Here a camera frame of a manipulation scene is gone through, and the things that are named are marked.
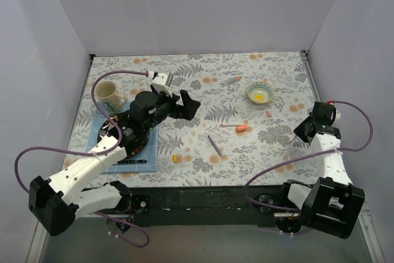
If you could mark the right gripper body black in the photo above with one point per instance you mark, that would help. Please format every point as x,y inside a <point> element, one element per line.
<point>322,115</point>

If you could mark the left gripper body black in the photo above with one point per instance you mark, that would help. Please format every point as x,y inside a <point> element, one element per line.
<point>177,107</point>

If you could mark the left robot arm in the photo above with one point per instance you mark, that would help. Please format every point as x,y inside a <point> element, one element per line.
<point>62,198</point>

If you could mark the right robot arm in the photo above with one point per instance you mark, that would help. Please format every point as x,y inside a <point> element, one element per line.
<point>333,203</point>

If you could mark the purple marker pen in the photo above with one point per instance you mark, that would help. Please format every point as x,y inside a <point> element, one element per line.
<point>217,149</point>

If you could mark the grey orange marker pen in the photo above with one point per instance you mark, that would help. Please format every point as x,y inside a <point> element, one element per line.
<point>231,80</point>

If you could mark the yellow patterned bowl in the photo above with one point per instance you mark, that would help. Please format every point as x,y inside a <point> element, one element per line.
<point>260,92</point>

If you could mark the floral tablecloth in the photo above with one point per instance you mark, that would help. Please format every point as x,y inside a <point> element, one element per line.
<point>264,150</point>

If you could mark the beige ceramic mug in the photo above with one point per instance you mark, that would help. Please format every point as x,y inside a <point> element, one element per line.
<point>109,97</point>

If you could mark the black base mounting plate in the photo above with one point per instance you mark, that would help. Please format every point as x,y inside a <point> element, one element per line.
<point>206,206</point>

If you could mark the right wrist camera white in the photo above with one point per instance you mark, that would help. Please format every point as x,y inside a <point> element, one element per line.
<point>335,115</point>

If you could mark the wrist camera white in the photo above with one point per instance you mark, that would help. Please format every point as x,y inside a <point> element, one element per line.
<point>335,115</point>
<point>161,82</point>

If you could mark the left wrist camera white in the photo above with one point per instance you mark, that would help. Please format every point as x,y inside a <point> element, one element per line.
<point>161,82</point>

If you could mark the aluminium frame rail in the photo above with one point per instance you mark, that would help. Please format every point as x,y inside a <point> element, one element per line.
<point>365,222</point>

